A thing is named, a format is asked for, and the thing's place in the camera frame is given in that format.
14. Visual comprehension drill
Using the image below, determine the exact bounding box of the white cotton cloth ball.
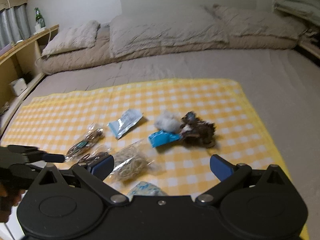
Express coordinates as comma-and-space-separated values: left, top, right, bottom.
154, 110, 182, 133

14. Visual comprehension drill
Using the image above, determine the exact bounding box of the bagged beige string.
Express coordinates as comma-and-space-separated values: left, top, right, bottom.
107, 139, 161, 183

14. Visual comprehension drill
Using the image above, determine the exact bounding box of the right beige pillow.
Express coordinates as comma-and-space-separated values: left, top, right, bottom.
213, 4, 307, 40

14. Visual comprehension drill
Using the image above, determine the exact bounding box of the white charging cable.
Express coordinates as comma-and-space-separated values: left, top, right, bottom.
34, 26, 53, 68

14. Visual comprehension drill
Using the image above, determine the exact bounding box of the folded bedding on shelf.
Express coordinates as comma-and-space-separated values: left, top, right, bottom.
273, 0, 319, 26

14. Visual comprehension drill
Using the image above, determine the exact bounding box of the white headboard panel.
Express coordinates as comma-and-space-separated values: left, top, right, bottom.
119, 0, 258, 18

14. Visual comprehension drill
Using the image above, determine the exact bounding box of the green glass bottle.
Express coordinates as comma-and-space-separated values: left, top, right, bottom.
35, 7, 46, 28

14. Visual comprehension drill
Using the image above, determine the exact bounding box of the yellow white checkered blanket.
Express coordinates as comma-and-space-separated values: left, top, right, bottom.
0, 77, 311, 240

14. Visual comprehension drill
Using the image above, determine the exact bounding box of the blue plastic packet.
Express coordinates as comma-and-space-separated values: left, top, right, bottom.
148, 131, 181, 148

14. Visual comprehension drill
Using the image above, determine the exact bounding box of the bagged brown feather necklace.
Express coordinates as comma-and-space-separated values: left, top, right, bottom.
64, 122, 106, 161

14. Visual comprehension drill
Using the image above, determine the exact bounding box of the grey curtain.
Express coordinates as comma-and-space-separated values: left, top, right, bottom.
0, 4, 31, 49

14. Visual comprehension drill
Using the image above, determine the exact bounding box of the large folded beige blanket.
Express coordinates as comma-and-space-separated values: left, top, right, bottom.
110, 6, 229, 58

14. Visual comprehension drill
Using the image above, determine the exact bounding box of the blue floral fabric pouch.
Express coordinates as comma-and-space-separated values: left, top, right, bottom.
127, 181, 168, 198

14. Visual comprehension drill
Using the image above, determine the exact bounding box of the white tissue box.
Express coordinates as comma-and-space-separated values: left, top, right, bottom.
9, 78, 27, 97

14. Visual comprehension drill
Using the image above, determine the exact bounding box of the person's left hand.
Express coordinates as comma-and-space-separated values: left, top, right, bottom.
0, 184, 25, 223

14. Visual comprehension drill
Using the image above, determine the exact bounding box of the brown crochet yarn bundle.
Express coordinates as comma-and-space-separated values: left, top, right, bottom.
179, 111, 216, 148

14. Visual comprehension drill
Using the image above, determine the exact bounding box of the wooden bedside shelf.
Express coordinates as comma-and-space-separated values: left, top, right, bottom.
1, 24, 59, 134

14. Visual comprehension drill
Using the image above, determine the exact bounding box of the light blue white sachet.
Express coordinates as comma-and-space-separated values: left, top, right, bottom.
108, 109, 143, 140

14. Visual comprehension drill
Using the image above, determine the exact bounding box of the grey bed sheet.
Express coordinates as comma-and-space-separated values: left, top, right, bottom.
24, 47, 320, 221

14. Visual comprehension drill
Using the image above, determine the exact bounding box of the small fluffy beige pillow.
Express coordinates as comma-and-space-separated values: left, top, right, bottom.
42, 20, 100, 56

